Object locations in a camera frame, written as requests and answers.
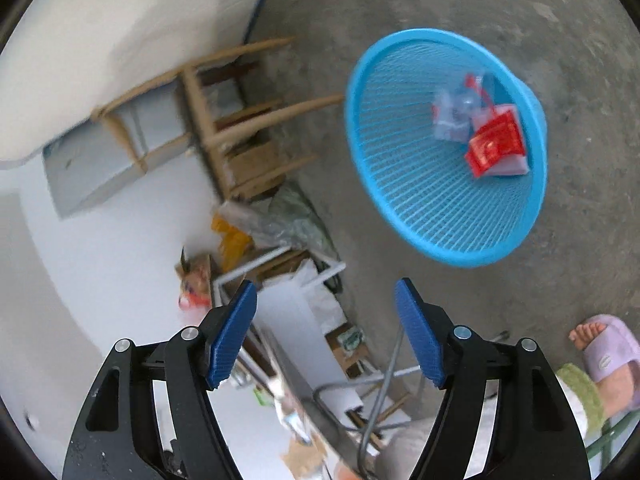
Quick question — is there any white metal frame table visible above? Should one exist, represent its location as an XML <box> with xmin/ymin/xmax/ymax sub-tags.
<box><xmin>212</xmin><ymin>245</ymin><xmax>347</xmax><ymax>311</ymax></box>

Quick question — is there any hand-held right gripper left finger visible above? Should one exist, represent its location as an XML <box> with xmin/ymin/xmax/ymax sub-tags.
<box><xmin>61</xmin><ymin>279</ymin><xmax>259</xmax><ymax>480</ymax></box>

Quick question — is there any yellow plastic bag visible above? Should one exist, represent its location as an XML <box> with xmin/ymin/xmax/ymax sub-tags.
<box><xmin>210</xmin><ymin>212</ymin><xmax>252</xmax><ymax>272</ymax></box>

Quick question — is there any white board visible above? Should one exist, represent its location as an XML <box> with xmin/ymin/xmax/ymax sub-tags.
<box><xmin>259</xmin><ymin>260</ymin><xmax>363</xmax><ymax>413</ymax></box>

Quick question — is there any small open cardboard box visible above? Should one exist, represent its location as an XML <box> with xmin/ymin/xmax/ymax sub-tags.
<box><xmin>175</xmin><ymin>247</ymin><xmax>217</xmax><ymax>287</ymax></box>

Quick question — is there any grey metal tube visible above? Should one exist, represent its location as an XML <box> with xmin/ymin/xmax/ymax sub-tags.
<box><xmin>312</xmin><ymin>325</ymin><xmax>511</xmax><ymax>480</ymax></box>

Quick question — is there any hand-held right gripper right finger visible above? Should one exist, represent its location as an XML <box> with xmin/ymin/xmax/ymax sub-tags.
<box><xmin>394</xmin><ymin>277</ymin><xmax>594</xmax><ymax>480</ymax></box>

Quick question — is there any red plastic bag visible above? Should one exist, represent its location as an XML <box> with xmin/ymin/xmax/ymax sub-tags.
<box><xmin>179</xmin><ymin>280</ymin><xmax>214</xmax><ymax>312</ymax></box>

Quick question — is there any green trouser cuff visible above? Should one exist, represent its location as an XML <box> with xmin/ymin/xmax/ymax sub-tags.
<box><xmin>555</xmin><ymin>364</ymin><xmax>609</xmax><ymax>437</ymax></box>

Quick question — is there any clear plastic bag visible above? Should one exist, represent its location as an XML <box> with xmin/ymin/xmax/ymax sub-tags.
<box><xmin>431</xmin><ymin>74</ymin><xmax>496</xmax><ymax>142</ymax></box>

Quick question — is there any blue plastic mesh basket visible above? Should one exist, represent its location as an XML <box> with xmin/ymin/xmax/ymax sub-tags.
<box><xmin>344</xmin><ymin>28</ymin><xmax>549</xmax><ymax>269</ymax></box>

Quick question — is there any grey refrigerator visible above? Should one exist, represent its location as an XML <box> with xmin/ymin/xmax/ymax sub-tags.
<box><xmin>42</xmin><ymin>80</ymin><xmax>246</xmax><ymax>220</ymax></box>

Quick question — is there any wooden chair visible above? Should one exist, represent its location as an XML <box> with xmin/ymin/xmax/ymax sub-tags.
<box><xmin>90</xmin><ymin>36</ymin><xmax>346</xmax><ymax>201</ymax></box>

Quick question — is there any crumpled clear plastic sheet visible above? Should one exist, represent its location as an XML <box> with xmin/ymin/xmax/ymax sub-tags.
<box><xmin>220</xmin><ymin>185</ymin><xmax>341</xmax><ymax>262</ymax></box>

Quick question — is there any plain cardboard box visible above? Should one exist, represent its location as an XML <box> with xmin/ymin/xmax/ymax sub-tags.
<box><xmin>227</xmin><ymin>140</ymin><xmax>287</xmax><ymax>197</ymax></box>

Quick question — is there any person's foot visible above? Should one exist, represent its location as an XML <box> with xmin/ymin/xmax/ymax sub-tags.
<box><xmin>568</xmin><ymin>322</ymin><xmax>640</xmax><ymax>421</ymax></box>

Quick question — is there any red foil packet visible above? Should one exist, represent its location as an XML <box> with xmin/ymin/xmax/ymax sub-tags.
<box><xmin>464</xmin><ymin>105</ymin><xmax>530</xmax><ymax>179</ymax></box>

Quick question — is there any blue edge strip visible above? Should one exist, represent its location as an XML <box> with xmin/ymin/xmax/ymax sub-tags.
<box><xmin>242</xmin><ymin>0</ymin><xmax>287</xmax><ymax>46</ymax></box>

